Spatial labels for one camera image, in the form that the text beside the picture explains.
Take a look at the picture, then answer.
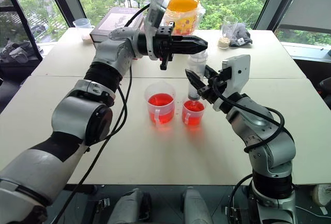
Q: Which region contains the clear plastic bottle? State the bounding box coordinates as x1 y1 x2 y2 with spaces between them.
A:
186 51 209 106

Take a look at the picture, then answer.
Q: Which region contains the tall glass with white grains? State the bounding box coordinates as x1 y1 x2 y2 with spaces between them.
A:
217 16 239 50

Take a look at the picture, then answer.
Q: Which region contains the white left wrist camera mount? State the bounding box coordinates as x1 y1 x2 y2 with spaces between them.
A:
143 0 169 62

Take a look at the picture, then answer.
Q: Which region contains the dark hardcover book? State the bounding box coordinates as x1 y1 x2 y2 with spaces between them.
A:
89 7 145 44

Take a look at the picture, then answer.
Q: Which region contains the white round object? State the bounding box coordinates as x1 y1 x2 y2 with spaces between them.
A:
311 183 331 207

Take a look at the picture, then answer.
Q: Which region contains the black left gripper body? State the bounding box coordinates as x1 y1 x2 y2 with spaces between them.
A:
152 26 182 71

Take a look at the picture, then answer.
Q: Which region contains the grey cloth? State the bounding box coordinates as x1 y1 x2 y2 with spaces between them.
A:
229 23 253 48

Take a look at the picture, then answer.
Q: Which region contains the black metal rack frame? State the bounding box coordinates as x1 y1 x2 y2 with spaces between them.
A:
0 0 43 62

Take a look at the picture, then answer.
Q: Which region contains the black cable at robot waist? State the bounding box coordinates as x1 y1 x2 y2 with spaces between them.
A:
228 173 254 224

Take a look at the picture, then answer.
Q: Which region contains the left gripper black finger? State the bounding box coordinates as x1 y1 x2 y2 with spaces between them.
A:
172 35 208 46
172 44 208 55

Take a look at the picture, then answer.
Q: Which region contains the small cup with red liquid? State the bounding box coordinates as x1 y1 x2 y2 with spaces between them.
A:
181 99 207 128

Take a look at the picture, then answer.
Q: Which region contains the large cup with red liquid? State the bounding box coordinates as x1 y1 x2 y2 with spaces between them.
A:
144 82 177 127

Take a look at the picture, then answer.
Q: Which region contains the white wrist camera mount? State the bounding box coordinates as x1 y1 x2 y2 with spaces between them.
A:
143 0 169 62
221 54 251 98

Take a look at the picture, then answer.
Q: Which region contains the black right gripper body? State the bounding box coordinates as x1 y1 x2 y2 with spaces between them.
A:
198 66 232 105

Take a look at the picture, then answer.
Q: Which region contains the grey bundle on rack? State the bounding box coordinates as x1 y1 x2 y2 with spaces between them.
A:
0 39 40 65

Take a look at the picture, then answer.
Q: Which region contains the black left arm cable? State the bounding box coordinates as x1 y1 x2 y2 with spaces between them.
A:
53 3 152 224

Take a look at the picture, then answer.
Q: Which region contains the yellow lidded jar in bag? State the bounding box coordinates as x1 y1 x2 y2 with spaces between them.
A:
163 0 205 36

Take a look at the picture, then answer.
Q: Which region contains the small clear measuring cup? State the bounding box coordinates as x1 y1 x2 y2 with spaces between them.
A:
72 18 95 44

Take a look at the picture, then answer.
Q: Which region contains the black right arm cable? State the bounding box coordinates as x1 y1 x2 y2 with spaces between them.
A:
212 79 285 154

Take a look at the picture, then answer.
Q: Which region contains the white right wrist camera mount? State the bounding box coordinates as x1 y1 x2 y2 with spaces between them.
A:
221 54 251 98

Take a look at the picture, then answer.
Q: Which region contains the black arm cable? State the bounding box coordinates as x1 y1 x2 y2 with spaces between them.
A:
212 79 285 154
53 3 152 224

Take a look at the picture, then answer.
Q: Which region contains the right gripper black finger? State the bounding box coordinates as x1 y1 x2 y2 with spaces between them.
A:
204 65 220 80
185 69 207 92

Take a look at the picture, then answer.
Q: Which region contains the black object at window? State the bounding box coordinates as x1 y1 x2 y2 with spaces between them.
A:
317 77 331 101

